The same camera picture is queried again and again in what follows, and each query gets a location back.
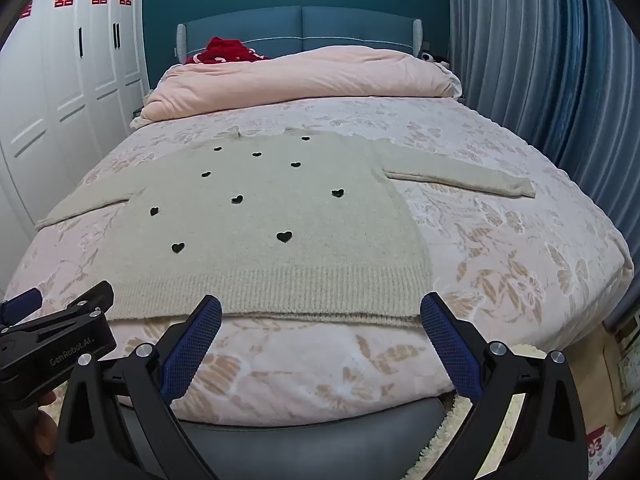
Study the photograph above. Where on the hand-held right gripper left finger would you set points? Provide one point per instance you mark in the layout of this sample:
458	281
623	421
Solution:
192	350

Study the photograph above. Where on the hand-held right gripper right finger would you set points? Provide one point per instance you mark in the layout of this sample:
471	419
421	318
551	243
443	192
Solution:
450	350

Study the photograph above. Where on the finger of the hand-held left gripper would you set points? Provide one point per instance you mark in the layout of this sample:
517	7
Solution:
20	304
82	297

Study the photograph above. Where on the beige sweater with black hearts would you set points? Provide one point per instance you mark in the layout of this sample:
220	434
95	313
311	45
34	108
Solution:
280	210

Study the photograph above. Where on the person's left hand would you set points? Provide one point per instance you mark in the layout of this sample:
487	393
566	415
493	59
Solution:
44	427

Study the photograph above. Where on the white fluffy rug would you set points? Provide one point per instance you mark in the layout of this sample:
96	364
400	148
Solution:
452	432

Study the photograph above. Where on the bed with floral bedspread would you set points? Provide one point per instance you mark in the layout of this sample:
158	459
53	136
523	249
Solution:
500	270

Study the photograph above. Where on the dark bed footboard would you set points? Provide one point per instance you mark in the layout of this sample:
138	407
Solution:
300	440

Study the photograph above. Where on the beige storage box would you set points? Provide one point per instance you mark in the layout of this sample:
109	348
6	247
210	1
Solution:
625	360

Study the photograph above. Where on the red floral mat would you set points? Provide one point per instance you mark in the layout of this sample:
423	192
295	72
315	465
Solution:
600	447

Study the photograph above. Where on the white wardrobe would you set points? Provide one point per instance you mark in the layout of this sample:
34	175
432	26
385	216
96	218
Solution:
50	110

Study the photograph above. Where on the red cloth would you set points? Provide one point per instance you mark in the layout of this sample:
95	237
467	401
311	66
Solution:
222	50

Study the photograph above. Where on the pink duvet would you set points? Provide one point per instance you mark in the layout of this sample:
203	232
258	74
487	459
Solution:
300	80

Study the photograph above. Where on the black and white plush toy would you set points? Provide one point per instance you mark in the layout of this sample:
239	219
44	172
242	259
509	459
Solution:
432	58

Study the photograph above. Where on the blue-grey curtain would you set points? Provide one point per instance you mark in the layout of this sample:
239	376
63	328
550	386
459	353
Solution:
525	60

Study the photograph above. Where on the blue upholstered headboard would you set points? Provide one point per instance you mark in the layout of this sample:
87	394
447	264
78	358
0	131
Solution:
350	30

